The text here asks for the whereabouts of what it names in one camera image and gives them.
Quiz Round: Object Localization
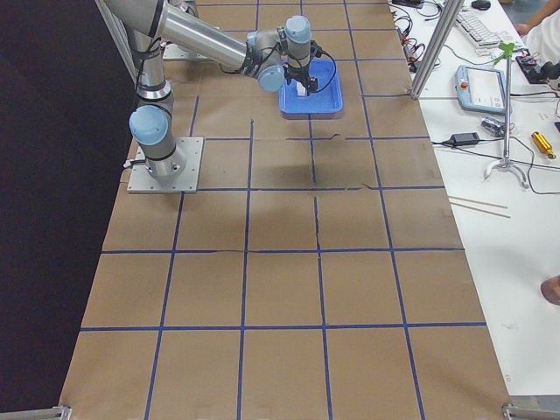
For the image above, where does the black power adapter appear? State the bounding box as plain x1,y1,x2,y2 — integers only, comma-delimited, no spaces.
449,132,480,147

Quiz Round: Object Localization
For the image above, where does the black computer mouse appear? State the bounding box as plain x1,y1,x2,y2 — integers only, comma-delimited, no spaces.
471,0,492,11

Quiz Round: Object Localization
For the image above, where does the white block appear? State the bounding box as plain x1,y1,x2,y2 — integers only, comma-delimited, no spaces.
296,83,308,97

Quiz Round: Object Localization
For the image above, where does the gold metal cylinder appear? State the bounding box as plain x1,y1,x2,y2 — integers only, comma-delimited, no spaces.
531,131,557,159

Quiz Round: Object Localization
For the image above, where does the silver stand with green clip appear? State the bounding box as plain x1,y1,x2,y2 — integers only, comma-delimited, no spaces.
484,42,529,189

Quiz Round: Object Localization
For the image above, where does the wooden chopstick upper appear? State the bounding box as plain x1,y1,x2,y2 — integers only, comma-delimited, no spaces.
448,196,508,209

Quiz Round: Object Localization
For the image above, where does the blue teach pendant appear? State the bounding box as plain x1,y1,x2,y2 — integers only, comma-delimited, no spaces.
455,65,506,116

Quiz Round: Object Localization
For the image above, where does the left aluminium frame post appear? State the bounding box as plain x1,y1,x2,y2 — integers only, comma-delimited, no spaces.
94,0,137,82

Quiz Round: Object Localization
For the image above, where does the black camera cable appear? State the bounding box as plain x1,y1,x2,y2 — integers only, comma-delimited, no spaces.
309,39,339,94

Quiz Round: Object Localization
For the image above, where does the person in white shirt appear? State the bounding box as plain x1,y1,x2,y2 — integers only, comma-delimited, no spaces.
514,0,559,64

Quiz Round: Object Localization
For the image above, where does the brown paper table cover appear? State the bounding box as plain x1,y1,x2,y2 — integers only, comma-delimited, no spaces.
60,1,508,419

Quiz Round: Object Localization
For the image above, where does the blue plastic tray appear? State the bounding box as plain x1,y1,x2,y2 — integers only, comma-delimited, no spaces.
278,59,344,120

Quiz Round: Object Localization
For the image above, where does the aluminium frame post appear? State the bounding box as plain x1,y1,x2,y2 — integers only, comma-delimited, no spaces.
409,0,463,100
94,0,137,82

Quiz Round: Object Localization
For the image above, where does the white keyboard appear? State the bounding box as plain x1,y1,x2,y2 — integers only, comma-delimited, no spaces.
455,10,501,49

